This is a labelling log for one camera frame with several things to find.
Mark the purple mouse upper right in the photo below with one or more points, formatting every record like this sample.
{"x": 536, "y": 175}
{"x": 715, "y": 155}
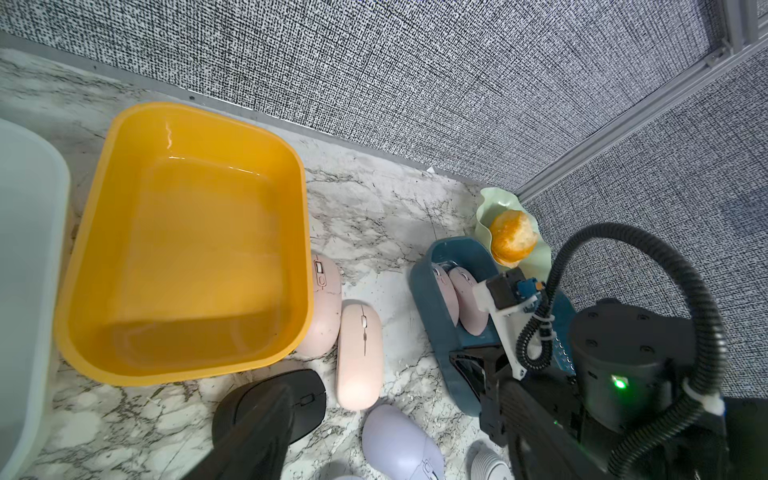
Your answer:
{"x": 397, "y": 447}

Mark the teal storage box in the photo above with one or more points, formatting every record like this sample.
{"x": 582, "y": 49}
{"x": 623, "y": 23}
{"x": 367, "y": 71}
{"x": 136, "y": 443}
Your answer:
{"x": 443, "y": 336}

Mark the pink mouse with scroll wheel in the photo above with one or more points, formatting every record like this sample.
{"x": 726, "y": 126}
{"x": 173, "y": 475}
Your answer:
{"x": 472, "y": 319}

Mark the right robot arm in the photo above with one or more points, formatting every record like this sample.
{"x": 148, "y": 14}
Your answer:
{"x": 615, "y": 368}

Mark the yellow storage box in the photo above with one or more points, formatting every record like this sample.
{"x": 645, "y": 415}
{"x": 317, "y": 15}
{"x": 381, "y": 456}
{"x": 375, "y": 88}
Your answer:
{"x": 192, "y": 256}

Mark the black mouse near yellow box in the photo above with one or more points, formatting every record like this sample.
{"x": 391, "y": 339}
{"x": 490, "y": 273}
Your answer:
{"x": 309, "y": 403}

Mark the round bread bun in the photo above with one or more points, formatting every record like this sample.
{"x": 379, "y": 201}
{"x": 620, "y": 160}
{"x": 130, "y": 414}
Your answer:
{"x": 512, "y": 238}

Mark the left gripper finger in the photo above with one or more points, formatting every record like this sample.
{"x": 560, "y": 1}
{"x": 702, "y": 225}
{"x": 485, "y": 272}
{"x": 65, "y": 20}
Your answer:
{"x": 257, "y": 446}

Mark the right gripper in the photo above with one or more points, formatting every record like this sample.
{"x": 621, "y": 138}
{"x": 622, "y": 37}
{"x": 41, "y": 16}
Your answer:
{"x": 540, "y": 413}

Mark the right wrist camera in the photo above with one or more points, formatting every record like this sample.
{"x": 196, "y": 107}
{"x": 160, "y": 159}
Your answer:
{"x": 510, "y": 299}

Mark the white storage box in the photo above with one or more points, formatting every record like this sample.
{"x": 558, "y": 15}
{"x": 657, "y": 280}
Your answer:
{"x": 35, "y": 220}

